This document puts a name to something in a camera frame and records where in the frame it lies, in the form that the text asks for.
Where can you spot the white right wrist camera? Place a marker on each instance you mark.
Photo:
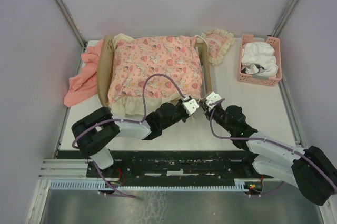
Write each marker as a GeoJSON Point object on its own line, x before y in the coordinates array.
{"type": "Point", "coordinates": [212, 97]}

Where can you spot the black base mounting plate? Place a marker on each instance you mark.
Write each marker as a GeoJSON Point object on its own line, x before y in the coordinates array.
{"type": "Point", "coordinates": [181, 168]}

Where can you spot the left aluminium frame post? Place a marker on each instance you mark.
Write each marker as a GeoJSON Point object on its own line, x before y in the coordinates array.
{"type": "Point", "coordinates": [70, 22]}

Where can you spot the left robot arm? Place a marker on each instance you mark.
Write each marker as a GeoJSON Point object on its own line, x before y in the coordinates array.
{"type": "Point", "coordinates": [94, 132]}

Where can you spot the wooden striped pet bed frame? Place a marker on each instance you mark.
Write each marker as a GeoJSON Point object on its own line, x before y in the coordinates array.
{"type": "Point", "coordinates": [105, 67]}

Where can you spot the white cloth in basket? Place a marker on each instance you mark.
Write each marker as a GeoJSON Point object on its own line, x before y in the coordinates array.
{"type": "Point", "coordinates": [258, 58]}

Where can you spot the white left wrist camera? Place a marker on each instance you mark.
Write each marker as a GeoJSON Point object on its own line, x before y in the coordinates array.
{"type": "Point", "coordinates": [190, 105]}

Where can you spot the white slotted cable duct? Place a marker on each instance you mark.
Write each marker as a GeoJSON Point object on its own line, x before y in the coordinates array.
{"type": "Point", "coordinates": [100, 185]}

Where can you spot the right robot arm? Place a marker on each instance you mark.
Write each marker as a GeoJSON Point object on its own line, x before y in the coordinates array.
{"type": "Point", "coordinates": [309, 170]}

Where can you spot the pink plastic basket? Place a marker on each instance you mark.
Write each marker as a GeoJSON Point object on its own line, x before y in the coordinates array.
{"type": "Point", "coordinates": [253, 79]}

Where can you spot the right aluminium frame post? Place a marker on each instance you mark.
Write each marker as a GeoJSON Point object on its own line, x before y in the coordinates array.
{"type": "Point", "coordinates": [285, 17]}

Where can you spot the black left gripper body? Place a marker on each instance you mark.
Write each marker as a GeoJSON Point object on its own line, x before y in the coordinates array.
{"type": "Point", "coordinates": [179, 114]}

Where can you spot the aluminium frame post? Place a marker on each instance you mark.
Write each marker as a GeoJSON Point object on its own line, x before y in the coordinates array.
{"type": "Point", "coordinates": [285, 17]}
{"type": "Point", "coordinates": [70, 22]}

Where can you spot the small pink frilled pillow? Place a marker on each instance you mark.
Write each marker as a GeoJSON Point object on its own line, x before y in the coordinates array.
{"type": "Point", "coordinates": [219, 42]}

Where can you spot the pink unicorn print mattress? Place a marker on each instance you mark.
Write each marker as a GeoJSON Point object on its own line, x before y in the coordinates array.
{"type": "Point", "coordinates": [150, 71]}

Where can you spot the salmon pink cloth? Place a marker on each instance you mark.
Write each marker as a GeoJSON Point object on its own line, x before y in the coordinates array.
{"type": "Point", "coordinates": [83, 86]}

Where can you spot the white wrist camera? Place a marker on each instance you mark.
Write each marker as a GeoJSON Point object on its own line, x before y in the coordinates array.
{"type": "Point", "coordinates": [212, 97]}
{"type": "Point", "coordinates": [190, 105]}

